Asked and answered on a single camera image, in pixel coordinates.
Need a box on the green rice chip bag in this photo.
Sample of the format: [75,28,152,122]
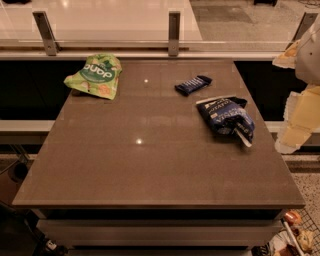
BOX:
[64,54,122,100]

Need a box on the metal railing bracket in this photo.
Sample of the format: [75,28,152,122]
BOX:
[287,12,318,48]
[33,11,60,56]
[168,11,180,57]

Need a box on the wire basket with snacks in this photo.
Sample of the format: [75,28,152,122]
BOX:
[251,209,320,256]

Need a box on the middle metal railing bracket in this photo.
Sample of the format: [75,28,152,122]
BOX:
[168,11,180,57]

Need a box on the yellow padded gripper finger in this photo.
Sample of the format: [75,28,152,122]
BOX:
[275,85,320,154]
[272,40,300,69]

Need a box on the right metal railing bracket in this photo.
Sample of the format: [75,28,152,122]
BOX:
[287,12,318,48]

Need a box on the left metal railing bracket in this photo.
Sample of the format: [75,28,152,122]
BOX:
[33,11,60,56]

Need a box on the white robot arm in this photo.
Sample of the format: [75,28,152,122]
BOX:
[272,19,320,154]

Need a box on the blue chip bag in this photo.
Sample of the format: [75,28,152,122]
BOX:
[196,96,255,147]

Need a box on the dark blue snack bar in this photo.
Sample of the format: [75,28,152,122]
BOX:
[174,75,212,96]

